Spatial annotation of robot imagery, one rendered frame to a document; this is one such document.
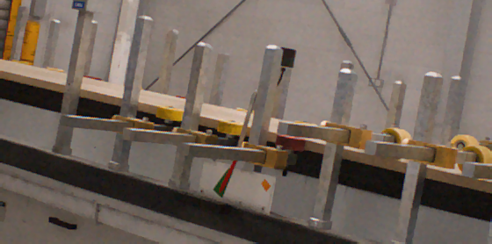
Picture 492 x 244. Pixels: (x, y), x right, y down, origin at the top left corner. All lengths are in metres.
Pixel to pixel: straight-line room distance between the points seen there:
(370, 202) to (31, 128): 1.42
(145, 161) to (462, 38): 7.36
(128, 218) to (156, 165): 0.26
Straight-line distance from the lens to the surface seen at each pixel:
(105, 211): 3.51
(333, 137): 2.85
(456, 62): 10.80
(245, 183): 3.10
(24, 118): 4.11
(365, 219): 3.14
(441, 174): 2.99
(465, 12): 10.82
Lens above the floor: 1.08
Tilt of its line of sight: 3 degrees down
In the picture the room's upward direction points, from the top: 10 degrees clockwise
